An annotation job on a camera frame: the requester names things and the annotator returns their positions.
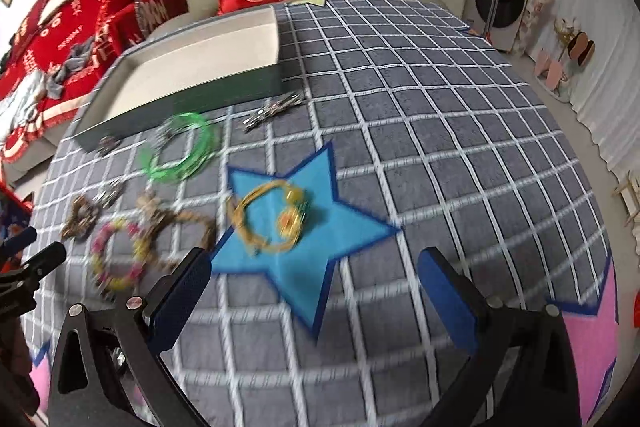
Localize brown spiral hair tie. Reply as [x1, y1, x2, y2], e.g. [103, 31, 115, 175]
[60, 196, 103, 242]

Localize pink yellow beaded bracelet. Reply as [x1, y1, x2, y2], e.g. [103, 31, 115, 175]
[89, 218, 151, 295]

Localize silver crystal hair pin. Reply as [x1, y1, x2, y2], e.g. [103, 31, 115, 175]
[94, 180, 126, 209]

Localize brown braided rope bracelet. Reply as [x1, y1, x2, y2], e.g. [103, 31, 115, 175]
[135, 192, 217, 270]

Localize green translucent bangle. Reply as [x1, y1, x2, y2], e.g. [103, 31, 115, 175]
[138, 113, 220, 184]

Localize yellow cord bracelet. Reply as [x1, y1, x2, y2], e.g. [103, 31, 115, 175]
[226, 178, 312, 256]

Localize silver rhinestone hair clip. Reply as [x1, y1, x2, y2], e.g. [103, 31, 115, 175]
[243, 92, 306, 133]

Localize teal jewelry tray box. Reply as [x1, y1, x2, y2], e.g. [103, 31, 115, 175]
[70, 5, 283, 152]

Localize red gift bag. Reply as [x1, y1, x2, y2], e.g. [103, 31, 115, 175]
[1, 183, 32, 273]

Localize grey cloth on sofa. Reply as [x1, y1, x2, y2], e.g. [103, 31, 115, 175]
[46, 37, 94, 100]

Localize red sofa blanket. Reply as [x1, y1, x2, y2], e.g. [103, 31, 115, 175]
[1, 0, 186, 162]

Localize pink slippers on rack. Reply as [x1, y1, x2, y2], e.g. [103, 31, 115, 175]
[534, 49, 570, 95]

